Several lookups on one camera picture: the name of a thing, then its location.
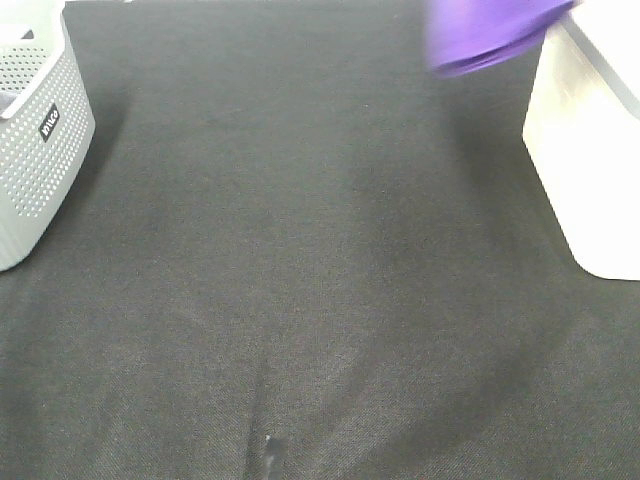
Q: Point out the purple microfiber towel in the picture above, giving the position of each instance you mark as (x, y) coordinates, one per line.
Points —
(468, 35)

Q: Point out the white plastic storage bin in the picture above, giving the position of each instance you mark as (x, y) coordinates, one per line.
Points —
(581, 131)

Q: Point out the black fabric table cover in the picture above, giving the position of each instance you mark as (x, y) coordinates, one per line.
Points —
(289, 241)

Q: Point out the grey perforated plastic basket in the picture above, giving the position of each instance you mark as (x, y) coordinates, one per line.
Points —
(47, 123)

